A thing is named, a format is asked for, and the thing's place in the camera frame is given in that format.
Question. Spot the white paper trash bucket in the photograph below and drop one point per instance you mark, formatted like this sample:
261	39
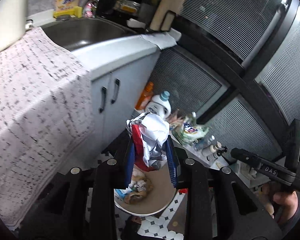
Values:
158	199

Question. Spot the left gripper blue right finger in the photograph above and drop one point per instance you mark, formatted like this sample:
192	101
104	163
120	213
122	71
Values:
172	161

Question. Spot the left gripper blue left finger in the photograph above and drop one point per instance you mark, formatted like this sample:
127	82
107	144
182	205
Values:
129	162

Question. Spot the person's right hand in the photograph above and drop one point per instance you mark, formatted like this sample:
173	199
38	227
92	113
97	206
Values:
288	200

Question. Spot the clear plastic water bottle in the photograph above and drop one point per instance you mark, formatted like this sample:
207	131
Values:
204	143

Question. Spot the white cabinet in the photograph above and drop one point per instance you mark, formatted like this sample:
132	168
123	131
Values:
119	70

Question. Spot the white printed paper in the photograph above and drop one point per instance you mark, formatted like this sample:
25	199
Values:
149	133

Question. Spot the stainless steel sink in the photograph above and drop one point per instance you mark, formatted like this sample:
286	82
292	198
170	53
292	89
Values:
78	33

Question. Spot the wooden cutting board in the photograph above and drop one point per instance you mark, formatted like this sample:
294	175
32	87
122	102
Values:
164	15

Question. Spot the white cloth on counter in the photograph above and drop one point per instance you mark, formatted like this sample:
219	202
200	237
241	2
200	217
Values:
163	40

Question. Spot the green white refill pouch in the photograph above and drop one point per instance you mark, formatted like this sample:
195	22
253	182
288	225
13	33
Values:
189	131

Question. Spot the patterned pink table cloth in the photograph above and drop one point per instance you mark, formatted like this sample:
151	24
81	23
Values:
45	113

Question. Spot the small pink bottle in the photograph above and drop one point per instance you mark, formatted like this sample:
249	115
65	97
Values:
90	9

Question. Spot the yellow sponge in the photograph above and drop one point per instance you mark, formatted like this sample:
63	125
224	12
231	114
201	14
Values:
78	11

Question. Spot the brown paper bag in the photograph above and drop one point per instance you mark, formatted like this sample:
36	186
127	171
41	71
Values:
139	187

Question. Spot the white laundry detergent bottle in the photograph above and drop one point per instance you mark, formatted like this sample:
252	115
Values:
160	105

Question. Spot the cream air fryer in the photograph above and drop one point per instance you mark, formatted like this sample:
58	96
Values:
12	21

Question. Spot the orange spray bottle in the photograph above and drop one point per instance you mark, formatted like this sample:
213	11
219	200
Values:
145	96

